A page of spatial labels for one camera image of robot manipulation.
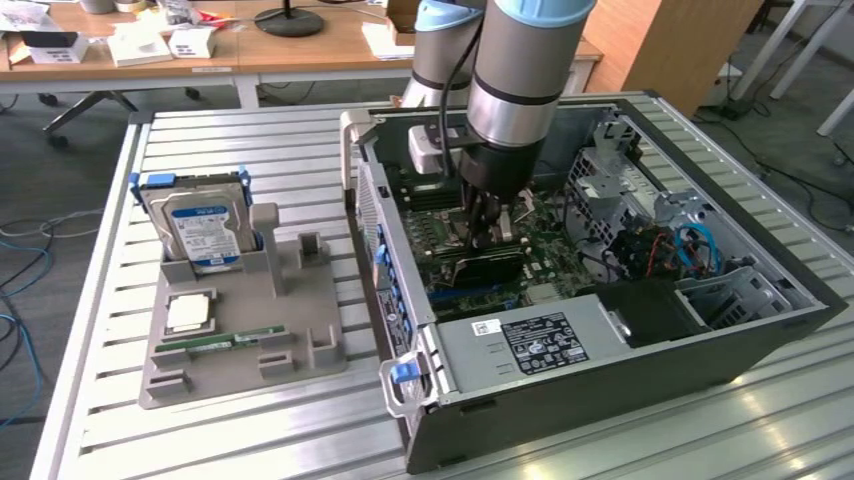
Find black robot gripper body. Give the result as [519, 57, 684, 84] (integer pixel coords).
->
[458, 142, 546, 201]

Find graphics card with metal bracket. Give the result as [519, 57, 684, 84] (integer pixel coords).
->
[450, 249, 526, 290]

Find CPU socket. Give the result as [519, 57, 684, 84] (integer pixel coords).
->
[436, 208, 475, 246]

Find green motherboard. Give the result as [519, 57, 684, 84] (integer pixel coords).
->
[399, 169, 602, 324]

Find silver perforated drive cage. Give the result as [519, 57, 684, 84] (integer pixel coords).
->
[563, 147, 672, 251]

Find grey power supply unit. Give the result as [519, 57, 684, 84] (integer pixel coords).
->
[426, 294, 632, 396]

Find white paper booklet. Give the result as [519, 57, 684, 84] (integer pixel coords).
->
[359, 22, 416, 61]

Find brown cardboard box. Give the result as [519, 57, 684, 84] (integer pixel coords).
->
[386, 0, 420, 34]

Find grey metal disk bay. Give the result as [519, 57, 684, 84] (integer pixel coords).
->
[672, 266, 795, 331]

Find wooden cabinet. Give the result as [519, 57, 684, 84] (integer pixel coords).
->
[579, 0, 766, 119]

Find grey plastic parts rack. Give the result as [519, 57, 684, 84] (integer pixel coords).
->
[136, 202, 349, 411]

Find black open PC case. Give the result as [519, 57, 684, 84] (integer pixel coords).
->
[339, 97, 850, 475]

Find hard disk in blue carrier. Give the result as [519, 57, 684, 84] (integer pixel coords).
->
[125, 167, 259, 275]

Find black round lamp base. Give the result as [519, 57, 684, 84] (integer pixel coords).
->
[252, 0, 327, 37]

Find green RAM stick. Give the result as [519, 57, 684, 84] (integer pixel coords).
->
[153, 325, 287, 354]

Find silver CPU chip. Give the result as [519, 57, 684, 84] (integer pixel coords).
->
[164, 294, 216, 334]

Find small white labelled box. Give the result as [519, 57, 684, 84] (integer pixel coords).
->
[167, 27, 217, 59]

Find open white cardboard box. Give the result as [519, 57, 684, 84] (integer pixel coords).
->
[105, 23, 173, 68]

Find black desk leg with casters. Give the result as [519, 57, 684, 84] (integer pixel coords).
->
[43, 89, 141, 149]

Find long wooden desk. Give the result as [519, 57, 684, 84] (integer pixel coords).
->
[0, 0, 602, 109]

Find white box with black label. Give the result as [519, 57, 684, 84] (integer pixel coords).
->
[27, 37, 91, 65]

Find black device on box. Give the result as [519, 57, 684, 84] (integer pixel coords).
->
[19, 30, 80, 49]

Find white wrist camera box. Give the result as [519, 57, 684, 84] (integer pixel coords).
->
[406, 124, 468, 174]

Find black camera cable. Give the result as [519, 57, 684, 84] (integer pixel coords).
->
[436, 29, 483, 177]

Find blue data wire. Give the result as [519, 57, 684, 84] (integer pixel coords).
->
[671, 222, 726, 279]

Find white table frame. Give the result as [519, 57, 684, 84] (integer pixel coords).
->
[730, 0, 854, 136]

